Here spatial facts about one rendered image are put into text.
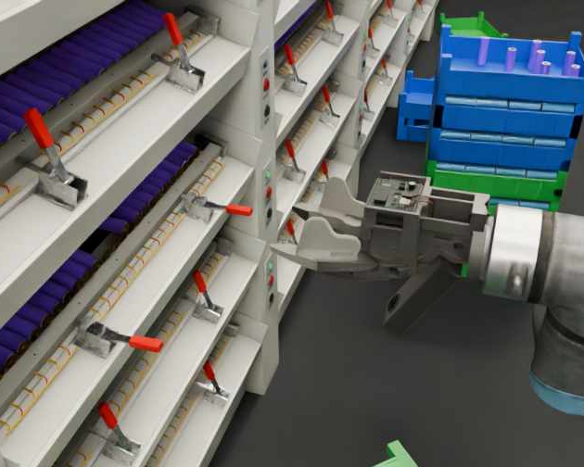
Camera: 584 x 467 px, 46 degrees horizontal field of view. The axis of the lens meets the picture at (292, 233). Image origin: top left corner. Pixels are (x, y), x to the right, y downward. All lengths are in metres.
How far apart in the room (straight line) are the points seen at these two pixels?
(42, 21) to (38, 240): 0.18
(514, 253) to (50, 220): 0.42
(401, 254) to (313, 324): 0.92
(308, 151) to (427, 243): 0.85
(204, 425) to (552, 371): 0.63
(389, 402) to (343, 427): 0.11
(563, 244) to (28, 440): 0.53
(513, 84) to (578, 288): 0.88
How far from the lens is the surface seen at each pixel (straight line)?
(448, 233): 0.68
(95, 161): 0.73
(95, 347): 0.79
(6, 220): 0.65
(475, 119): 1.53
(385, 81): 2.33
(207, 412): 1.21
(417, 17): 2.96
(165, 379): 1.01
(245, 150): 1.08
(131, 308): 0.84
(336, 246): 0.69
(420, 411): 1.44
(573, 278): 0.67
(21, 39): 0.58
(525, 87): 1.51
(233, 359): 1.29
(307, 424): 1.39
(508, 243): 0.66
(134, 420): 0.97
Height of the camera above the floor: 1.09
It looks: 36 degrees down
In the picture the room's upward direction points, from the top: straight up
